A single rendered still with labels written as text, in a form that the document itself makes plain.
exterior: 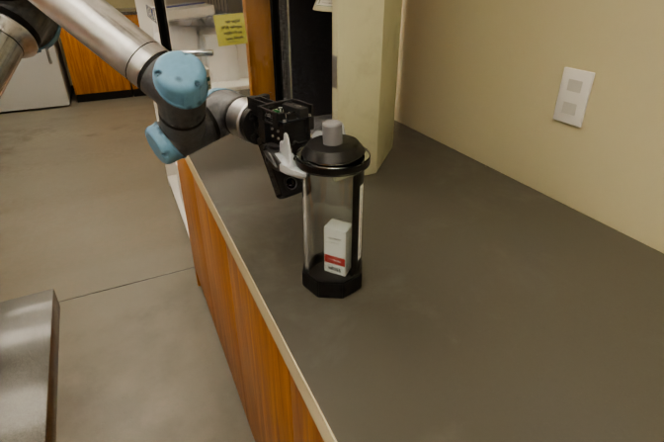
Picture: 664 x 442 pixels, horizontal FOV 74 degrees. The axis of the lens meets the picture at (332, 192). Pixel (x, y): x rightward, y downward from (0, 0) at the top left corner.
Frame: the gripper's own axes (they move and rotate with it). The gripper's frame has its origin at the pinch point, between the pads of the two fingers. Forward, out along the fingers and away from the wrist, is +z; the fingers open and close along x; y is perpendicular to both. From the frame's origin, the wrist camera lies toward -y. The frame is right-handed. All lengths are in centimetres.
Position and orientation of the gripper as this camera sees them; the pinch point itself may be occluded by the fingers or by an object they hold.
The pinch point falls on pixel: (331, 168)
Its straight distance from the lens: 65.1
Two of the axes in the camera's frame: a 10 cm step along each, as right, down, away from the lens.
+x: 7.6, -2.9, 5.8
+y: 0.0, -8.9, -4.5
